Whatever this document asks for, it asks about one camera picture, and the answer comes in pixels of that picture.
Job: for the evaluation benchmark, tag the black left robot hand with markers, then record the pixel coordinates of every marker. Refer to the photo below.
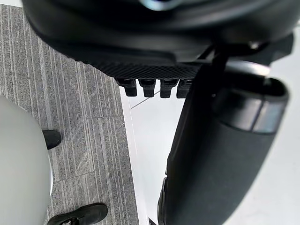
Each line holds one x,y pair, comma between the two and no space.
145,47

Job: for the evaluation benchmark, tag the dark robot foot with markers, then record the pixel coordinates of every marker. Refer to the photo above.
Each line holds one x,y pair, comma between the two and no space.
52,138
79,215

